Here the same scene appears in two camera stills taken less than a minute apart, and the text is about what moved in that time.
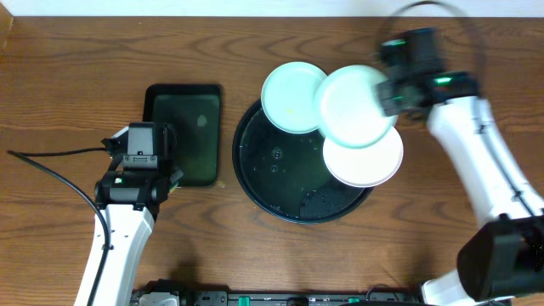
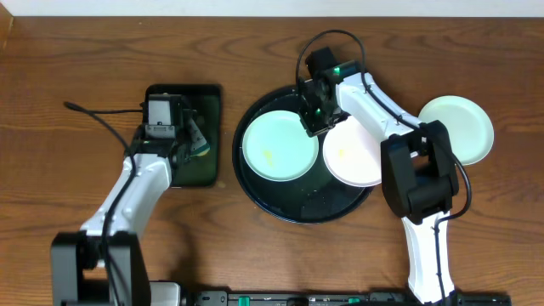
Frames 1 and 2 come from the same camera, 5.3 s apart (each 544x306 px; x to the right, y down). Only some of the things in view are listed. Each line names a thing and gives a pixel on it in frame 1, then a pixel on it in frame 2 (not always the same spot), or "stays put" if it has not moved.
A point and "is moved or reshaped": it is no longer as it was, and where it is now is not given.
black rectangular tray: x=194 y=111 stays put
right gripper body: x=387 y=99 to x=314 y=123
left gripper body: x=174 y=175 to x=187 y=133
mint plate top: x=289 y=95 to x=278 y=147
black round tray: x=283 y=175 stays put
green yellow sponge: x=171 y=189 to x=200 y=146
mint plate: x=348 y=110 is moved or reshaped
